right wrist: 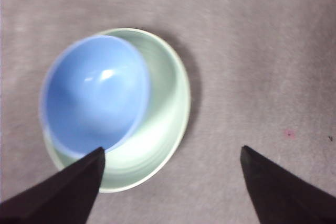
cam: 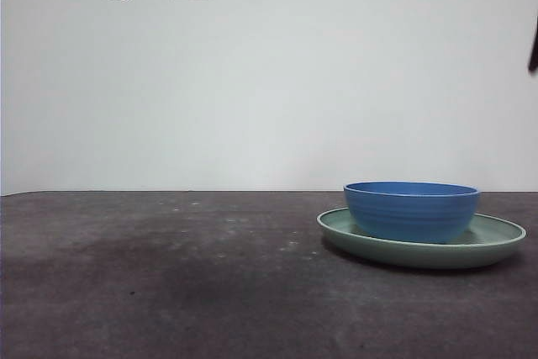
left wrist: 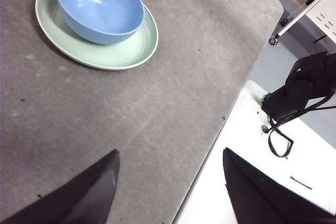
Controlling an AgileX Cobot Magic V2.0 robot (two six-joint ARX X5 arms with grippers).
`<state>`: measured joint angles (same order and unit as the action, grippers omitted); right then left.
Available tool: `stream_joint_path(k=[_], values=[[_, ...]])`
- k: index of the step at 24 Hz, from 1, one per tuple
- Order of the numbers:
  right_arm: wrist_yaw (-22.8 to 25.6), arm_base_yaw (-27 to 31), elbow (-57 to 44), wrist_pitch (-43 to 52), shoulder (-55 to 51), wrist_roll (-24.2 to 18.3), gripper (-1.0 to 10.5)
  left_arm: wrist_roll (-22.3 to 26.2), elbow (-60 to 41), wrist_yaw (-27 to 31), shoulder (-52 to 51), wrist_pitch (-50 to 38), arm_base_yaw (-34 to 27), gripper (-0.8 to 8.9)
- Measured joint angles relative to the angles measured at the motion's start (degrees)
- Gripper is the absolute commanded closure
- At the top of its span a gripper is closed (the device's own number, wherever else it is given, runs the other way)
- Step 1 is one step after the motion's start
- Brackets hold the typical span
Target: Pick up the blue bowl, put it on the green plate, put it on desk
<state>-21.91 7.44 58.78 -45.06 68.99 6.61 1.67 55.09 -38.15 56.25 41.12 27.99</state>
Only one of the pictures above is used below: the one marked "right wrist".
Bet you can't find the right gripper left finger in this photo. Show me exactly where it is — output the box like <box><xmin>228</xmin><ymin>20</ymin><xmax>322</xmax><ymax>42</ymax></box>
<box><xmin>0</xmin><ymin>146</ymin><xmax>106</xmax><ymax>224</ymax></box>

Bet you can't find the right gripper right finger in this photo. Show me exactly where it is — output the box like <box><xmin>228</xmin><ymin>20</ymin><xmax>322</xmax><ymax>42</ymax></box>
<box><xmin>240</xmin><ymin>145</ymin><xmax>336</xmax><ymax>224</ymax></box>

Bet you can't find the blue ribbed bowl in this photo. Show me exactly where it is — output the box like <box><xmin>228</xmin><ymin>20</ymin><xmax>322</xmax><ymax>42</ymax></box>
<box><xmin>40</xmin><ymin>35</ymin><xmax>151</xmax><ymax>156</ymax></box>

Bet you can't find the green round plate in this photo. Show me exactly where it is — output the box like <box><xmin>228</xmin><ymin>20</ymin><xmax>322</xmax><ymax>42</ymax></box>
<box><xmin>41</xmin><ymin>27</ymin><xmax>191</xmax><ymax>194</ymax></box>

